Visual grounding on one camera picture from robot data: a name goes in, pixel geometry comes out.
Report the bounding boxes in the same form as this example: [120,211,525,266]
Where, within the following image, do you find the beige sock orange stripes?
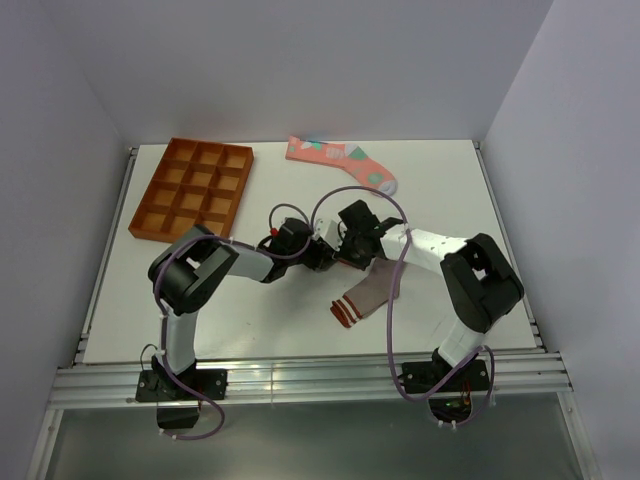
[330,259,396,329]

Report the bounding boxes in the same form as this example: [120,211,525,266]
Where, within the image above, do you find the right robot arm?
[331,201,524,390]

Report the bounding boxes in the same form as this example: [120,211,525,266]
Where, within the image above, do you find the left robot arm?
[148,218,339,399]

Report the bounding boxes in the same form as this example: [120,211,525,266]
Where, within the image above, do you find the pink patterned sock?
[285,136,398,196]

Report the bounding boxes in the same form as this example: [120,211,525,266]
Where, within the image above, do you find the orange wooden compartment tray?
[129,138,254,243]

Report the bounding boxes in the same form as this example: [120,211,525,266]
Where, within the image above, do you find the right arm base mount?
[397,359,494,427]

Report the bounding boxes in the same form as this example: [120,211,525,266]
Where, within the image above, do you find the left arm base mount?
[134,369,228,433]

